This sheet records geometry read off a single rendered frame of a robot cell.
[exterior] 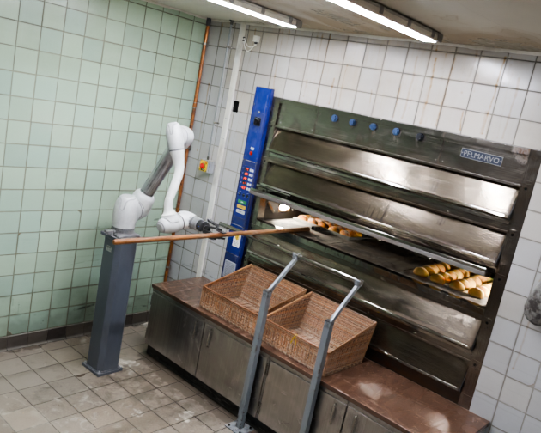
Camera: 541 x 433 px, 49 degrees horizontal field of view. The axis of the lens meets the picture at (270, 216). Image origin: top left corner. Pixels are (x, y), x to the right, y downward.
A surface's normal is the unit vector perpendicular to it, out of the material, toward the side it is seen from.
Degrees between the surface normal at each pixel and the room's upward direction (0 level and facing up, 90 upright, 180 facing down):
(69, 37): 90
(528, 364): 90
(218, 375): 90
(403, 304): 72
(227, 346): 90
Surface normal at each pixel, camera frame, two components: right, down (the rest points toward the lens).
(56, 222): 0.73, 0.28
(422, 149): -0.65, 0.03
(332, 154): -0.55, -0.30
